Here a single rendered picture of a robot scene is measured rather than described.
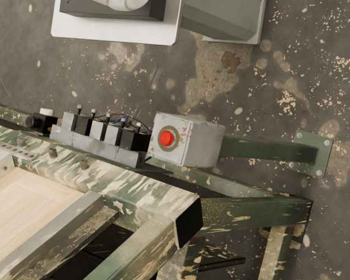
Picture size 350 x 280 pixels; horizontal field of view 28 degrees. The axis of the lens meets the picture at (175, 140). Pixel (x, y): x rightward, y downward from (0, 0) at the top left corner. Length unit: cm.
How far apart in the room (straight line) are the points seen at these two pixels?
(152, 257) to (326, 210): 97
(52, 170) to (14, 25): 164
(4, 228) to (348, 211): 122
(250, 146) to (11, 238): 75
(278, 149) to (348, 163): 36
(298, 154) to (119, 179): 73
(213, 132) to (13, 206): 61
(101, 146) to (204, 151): 44
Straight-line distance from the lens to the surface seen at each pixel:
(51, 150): 212
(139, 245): 175
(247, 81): 275
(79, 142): 224
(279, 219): 239
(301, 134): 262
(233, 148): 203
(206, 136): 183
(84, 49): 326
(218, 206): 199
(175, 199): 187
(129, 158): 211
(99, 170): 204
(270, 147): 224
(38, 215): 198
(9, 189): 212
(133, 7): 185
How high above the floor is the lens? 241
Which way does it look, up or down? 56 degrees down
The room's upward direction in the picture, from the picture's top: 84 degrees counter-clockwise
